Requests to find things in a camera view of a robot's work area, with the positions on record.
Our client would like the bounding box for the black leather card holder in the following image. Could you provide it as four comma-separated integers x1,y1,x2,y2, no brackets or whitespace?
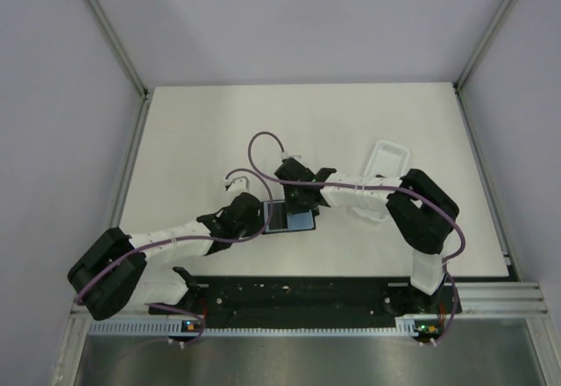
262,200,316,235

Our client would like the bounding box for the black credit card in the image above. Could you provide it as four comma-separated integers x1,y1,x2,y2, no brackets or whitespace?
266,201,288,232

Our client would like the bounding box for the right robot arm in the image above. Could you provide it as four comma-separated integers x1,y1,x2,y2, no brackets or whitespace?
274,158,459,312

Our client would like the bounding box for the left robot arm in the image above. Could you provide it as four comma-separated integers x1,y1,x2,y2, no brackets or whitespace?
67,192,264,320

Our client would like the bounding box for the white plastic basket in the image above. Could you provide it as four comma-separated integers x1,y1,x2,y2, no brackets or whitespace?
352,139,410,223

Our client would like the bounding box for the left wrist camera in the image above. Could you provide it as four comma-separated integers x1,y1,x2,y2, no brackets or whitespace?
224,175,250,197

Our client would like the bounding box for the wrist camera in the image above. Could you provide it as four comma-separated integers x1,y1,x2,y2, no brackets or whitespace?
280,151,302,161
224,175,250,197

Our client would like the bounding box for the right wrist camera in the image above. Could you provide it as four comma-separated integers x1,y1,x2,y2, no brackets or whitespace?
280,151,302,161

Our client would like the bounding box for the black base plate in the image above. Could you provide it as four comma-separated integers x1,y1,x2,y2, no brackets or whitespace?
176,275,461,329

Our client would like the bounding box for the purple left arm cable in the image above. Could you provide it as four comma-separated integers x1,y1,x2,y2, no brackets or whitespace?
74,168,275,346

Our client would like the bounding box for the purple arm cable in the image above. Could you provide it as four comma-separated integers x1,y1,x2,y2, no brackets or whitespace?
74,168,275,346
247,131,466,346

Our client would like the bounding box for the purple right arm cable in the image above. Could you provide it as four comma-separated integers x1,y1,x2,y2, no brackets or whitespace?
247,131,466,346

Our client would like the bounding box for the grey slotted cable duct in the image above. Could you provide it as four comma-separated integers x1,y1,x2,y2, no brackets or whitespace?
89,314,444,338

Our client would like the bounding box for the aluminium frame rail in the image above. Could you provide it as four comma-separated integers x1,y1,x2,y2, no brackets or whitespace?
458,282,549,318

